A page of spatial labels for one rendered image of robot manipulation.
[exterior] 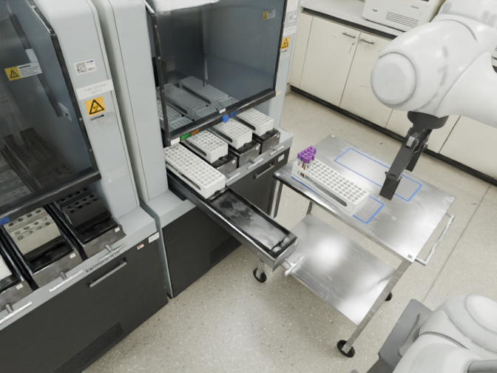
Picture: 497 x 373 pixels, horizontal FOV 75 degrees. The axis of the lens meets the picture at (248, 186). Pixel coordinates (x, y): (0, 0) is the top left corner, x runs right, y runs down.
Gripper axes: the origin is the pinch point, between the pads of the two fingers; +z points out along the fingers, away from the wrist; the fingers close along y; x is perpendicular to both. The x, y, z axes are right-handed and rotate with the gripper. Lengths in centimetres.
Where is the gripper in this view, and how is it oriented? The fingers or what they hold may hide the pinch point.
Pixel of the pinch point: (398, 178)
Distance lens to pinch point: 87.4
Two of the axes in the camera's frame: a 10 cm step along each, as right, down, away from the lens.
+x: -7.6, -4.6, 4.5
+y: 6.4, -5.1, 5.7
